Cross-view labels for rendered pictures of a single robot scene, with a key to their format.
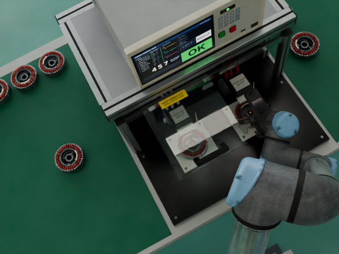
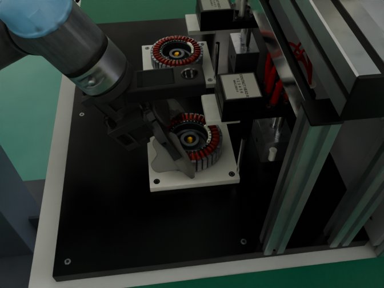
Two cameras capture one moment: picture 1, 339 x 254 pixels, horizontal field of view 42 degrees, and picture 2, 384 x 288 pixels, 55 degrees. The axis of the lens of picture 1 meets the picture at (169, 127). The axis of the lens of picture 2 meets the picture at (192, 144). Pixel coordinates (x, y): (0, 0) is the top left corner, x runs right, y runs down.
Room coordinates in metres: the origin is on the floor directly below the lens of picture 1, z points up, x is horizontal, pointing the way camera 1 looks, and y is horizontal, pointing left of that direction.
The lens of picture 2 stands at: (0.61, -0.71, 1.29)
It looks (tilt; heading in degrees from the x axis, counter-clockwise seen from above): 50 degrees down; 93
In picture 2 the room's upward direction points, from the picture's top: straight up
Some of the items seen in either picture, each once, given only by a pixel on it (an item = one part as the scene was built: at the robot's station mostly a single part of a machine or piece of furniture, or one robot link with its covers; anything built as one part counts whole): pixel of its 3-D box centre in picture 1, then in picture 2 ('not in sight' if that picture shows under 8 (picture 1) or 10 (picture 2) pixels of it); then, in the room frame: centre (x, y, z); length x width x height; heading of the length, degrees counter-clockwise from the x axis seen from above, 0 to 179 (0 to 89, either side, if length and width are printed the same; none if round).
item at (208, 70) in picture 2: not in sight; (177, 65); (0.55, -0.06, 0.78); 0.15 x 0.15 x 0.01; 10
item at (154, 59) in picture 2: not in sight; (176, 56); (0.55, -0.06, 0.80); 0.11 x 0.11 x 0.04
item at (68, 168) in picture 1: (69, 157); not in sight; (0.67, 0.40, 0.77); 0.11 x 0.11 x 0.04
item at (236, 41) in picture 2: not in sight; (243, 52); (0.69, -0.03, 0.80); 0.08 x 0.05 x 0.06; 100
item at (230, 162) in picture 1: (219, 129); (190, 108); (0.58, -0.18, 0.76); 0.64 x 0.47 x 0.02; 100
